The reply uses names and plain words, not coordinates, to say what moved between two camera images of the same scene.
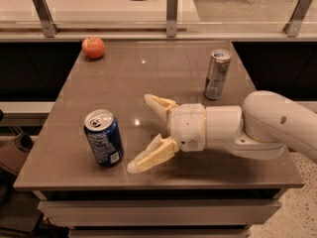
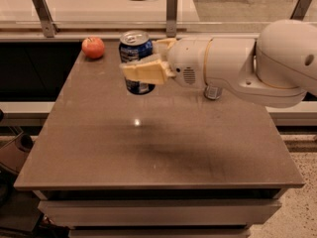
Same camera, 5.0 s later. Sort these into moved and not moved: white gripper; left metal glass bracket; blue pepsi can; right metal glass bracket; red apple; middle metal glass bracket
Moved: blue pepsi can; white gripper
Not moved: red apple; right metal glass bracket; left metal glass bracket; middle metal glass bracket
